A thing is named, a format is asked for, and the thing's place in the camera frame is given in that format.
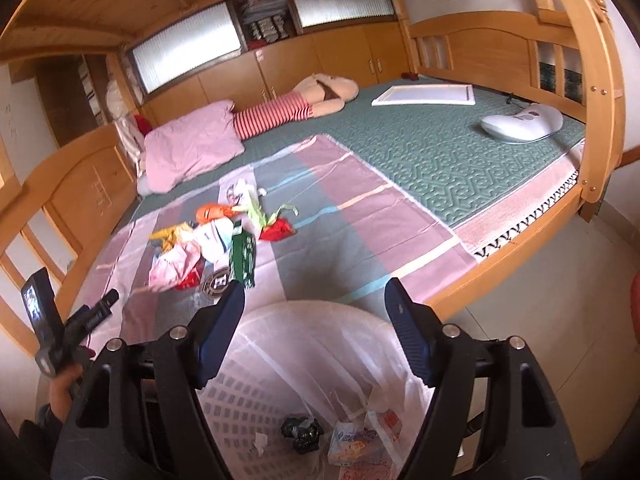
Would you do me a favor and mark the pink plastic bag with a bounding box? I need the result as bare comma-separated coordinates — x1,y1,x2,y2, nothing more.
148,240,204,292

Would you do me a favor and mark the green snack wrapper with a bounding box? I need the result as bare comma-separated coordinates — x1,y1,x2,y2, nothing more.
229,221,256,288

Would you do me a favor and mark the yellow snack wrapper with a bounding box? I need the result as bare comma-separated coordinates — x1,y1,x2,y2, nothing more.
149,222,194,252

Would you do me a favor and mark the orange snack bag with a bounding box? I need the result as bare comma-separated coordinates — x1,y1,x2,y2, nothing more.
195,203,236,226

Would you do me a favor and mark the red wrapper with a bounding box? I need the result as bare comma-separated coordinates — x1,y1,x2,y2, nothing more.
259,218,296,243

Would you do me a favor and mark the black wrapper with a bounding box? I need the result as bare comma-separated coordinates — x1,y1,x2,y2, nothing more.
280,416,324,455

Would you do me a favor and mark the white printed plastic bag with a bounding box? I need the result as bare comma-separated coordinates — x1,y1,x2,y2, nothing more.
219,169,259,210

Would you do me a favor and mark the green leaf scrap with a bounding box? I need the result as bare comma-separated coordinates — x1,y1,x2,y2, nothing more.
232,196,299,231

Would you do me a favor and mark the white trash bin with bag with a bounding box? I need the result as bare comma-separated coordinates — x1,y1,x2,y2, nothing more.
198,301,434,479

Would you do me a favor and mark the person's left hand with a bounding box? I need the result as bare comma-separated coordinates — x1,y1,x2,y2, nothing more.
49,361,84,422

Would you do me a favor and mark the pink plaid bed sheet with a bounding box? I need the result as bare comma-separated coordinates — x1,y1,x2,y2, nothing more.
79,136,476,349

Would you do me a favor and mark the light blue pillow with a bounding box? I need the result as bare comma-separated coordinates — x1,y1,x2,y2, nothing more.
137,174,152,197

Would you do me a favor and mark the green woven bed mat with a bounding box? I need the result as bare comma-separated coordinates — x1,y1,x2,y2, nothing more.
134,84,586,226

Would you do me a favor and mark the pink pillow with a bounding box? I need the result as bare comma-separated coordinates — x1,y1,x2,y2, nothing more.
144,100,244,194

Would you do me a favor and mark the white flat tray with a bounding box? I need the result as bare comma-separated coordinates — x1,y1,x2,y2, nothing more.
371,84,475,106

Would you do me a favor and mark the white massager device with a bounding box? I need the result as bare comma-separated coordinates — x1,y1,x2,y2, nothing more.
480,103,564,143

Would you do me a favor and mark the striped plush doll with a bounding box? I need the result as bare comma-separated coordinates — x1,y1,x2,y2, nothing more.
233,74,359,141

